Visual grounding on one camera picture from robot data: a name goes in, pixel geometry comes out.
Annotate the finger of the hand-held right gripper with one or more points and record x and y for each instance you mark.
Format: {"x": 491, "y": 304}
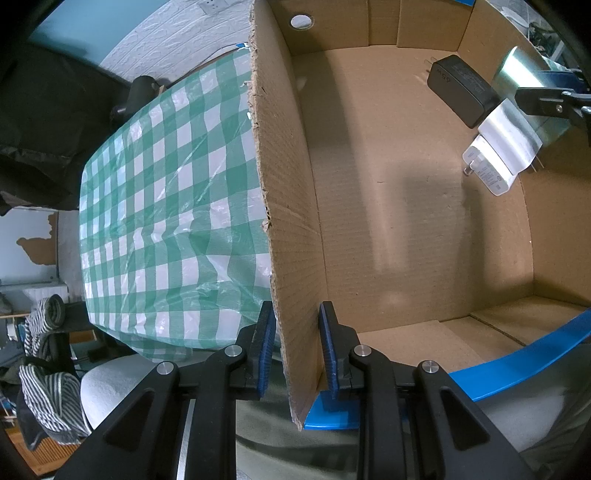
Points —
{"x": 558, "y": 79}
{"x": 540, "y": 99}

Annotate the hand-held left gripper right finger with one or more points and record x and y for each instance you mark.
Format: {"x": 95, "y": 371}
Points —
{"x": 328, "y": 350}

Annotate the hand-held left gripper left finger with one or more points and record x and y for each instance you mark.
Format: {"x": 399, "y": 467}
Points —
{"x": 265, "y": 350}

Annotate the teal metallic cylinder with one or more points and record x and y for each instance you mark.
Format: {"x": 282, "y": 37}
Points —
{"x": 519, "y": 69}

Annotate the black charger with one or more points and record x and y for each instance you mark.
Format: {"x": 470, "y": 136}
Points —
{"x": 461, "y": 90}

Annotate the white charger cube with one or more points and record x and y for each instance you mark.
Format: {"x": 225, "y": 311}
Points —
{"x": 494, "y": 170}

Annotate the cardboard box with blue rim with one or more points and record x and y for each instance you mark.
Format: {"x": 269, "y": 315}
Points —
{"x": 392, "y": 207}

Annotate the white cushion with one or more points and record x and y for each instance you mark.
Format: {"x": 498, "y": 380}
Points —
{"x": 111, "y": 383}

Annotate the green checked tablecloth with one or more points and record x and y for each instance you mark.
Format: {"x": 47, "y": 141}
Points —
{"x": 161, "y": 207}

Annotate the crumpled striped cloth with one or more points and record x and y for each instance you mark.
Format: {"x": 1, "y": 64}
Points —
{"x": 46, "y": 397}

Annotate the rolled striped cloth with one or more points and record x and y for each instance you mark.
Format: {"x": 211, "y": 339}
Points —
{"x": 41, "y": 318}

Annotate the dark hanging cloth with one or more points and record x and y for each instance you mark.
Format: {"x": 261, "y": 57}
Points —
{"x": 46, "y": 115}

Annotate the white wall socket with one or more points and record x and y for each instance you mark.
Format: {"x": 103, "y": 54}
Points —
{"x": 214, "y": 4}

